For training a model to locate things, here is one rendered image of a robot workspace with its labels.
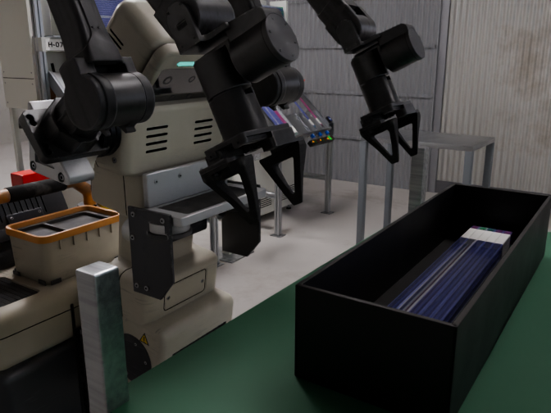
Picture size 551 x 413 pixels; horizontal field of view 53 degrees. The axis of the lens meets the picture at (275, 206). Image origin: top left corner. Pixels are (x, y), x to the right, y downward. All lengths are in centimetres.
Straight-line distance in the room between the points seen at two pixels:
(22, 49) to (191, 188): 241
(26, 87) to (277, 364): 287
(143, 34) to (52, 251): 55
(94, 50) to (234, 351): 45
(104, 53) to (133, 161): 22
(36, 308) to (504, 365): 90
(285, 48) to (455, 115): 481
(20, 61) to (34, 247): 219
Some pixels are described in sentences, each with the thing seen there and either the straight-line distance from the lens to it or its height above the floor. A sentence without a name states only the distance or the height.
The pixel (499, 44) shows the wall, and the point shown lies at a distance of 530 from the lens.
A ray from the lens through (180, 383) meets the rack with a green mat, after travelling 64.
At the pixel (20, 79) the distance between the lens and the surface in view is 342.
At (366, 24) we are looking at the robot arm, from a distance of 105.
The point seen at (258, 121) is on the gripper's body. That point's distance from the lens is 65.
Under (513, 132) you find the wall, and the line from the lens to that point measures 531.
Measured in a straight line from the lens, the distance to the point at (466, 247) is 95.
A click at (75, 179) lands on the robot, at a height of 111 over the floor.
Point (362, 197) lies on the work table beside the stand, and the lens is 359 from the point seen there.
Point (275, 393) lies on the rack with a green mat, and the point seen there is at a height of 95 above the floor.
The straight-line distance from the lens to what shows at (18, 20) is 338.
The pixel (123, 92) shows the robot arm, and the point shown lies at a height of 125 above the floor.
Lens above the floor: 130
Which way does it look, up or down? 16 degrees down
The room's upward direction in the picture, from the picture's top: straight up
